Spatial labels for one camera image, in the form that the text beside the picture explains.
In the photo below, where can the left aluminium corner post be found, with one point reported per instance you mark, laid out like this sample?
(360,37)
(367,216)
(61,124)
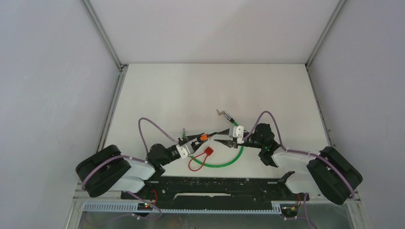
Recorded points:
(97,24)

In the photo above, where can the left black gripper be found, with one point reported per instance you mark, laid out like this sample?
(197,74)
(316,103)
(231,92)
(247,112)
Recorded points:
(184,140)

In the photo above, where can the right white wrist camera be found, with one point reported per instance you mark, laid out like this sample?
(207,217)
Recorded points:
(237,134)

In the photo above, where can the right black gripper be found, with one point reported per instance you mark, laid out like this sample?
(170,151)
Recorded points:
(229,143)

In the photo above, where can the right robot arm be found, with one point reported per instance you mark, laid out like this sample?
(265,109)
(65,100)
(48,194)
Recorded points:
(325,172)

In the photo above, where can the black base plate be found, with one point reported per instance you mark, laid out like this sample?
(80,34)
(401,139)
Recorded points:
(212,193)

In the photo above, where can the aluminium corner post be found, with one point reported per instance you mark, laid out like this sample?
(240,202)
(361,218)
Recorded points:
(97,24)
(325,32)

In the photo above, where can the right aluminium corner post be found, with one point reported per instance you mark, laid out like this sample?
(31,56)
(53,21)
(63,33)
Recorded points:
(325,32)

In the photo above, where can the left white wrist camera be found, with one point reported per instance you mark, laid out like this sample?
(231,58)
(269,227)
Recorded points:
(185,150)

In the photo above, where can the silver key bunch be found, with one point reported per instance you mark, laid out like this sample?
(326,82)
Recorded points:
(220,113)

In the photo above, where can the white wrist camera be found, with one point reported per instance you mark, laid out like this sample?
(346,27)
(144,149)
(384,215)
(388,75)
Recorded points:
(237,134)
(185,150)

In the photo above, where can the orange padlock with keys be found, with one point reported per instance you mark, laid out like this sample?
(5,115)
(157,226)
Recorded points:
(202,138)

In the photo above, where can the aluminium front frame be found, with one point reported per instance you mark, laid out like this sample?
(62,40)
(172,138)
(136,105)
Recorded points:
(116,206)

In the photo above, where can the green cable lock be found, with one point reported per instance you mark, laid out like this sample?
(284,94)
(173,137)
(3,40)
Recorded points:
(204,164)

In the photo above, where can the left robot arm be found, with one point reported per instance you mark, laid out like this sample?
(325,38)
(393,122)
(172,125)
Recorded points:
(109,169)

